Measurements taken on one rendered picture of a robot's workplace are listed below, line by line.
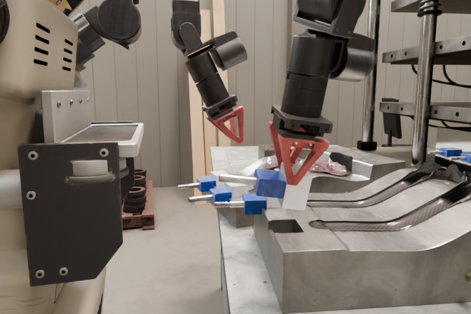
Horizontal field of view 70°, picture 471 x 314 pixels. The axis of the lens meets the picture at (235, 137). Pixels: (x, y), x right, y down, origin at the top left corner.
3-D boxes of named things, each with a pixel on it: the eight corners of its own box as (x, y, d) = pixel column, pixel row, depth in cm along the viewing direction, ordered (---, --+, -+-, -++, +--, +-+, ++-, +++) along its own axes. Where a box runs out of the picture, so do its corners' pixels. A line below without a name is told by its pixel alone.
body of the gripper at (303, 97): (308, 120, 54) (318, 74, 52) (331, 137, 44) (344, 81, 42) (269, 115, 53) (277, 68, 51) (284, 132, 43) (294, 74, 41)
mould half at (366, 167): (235, 228, 74) (235, 179, 72) (201, 195, 98) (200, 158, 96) (403, 200, 93) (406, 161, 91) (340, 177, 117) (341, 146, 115)
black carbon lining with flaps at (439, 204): (312, 244, 51) (315, 183, 50) (287, 207, 67) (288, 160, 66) (522, 235, 54) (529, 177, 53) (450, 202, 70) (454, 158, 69)
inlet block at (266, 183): (216, 201, 48) (222, 166, 47) (216, 187, 53) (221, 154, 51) (305, 210, 50) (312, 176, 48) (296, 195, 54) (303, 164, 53)
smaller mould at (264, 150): (264, 167, 132) (264, 150, 131) (258, 160, 147) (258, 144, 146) (314, 167, 134) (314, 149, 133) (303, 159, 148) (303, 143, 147)
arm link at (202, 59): (181, 59, 74) (183, 57, 68) (209, 46, 75) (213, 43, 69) (195, 87, 75) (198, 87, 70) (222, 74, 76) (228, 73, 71)
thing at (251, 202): (214, 223, 61) (214, 195, 60) (214, 214, 66) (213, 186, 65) (286, 221, 62) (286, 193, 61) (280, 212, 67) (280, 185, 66)
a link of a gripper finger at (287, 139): (305, 174, 53) (317, 116, 51) (319, 193, 46) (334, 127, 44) (263, 169, 52) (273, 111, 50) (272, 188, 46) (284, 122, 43)
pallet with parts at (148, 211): (45, 240, 249) (41, 189, 243) (78, 195, 354) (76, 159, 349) (154, 230, 266) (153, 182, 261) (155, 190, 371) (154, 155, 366)
